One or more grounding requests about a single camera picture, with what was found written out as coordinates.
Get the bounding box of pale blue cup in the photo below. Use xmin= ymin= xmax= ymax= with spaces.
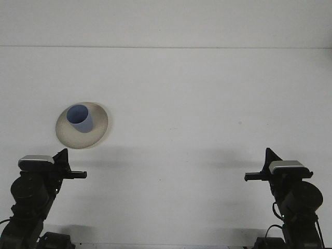
xmin=66 ymin=104 xmax=94 ymax=134

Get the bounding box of pale round plate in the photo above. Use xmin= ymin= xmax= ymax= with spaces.
xmin=55 ymin=101 xmax=114 ymax=150

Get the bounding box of arm grey camera box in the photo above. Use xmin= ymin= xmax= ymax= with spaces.
xmin=17 ymin=155 xmax=56 ymax=168
xmin=269 ymin=160 xmax=311 ymax=175

